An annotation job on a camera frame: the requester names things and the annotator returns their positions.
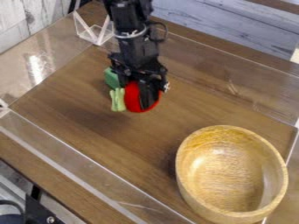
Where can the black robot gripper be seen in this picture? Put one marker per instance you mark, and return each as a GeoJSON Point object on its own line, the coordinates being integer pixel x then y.
{"type": "Point", "coordinates": [134, 63]}

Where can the red plush tomato toy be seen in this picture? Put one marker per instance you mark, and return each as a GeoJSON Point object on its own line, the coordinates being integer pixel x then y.
{"type": "Point", "coordinates": [124, 99]}

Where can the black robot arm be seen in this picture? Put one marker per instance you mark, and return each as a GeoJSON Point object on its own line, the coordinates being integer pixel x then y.
{"type": "Point", "coordinates": [129, 16]}

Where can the green rectangular block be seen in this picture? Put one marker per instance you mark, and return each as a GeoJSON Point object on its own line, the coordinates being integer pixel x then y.
{"type": "Point", "coordinates": [110, 78]}

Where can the wooden bowl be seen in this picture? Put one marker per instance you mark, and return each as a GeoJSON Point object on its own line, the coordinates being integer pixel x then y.
{"type": "Point", "coordinates": [231, 174]}

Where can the black clamp under table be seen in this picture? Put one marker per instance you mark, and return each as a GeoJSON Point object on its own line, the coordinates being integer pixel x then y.
{"type": "Point", "coordinates": [36, 213]}

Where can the clear acrylic tray enclosure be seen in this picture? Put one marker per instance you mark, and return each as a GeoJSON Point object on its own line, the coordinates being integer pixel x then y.
{"type": "Point", "coordinates": [105, 163]}

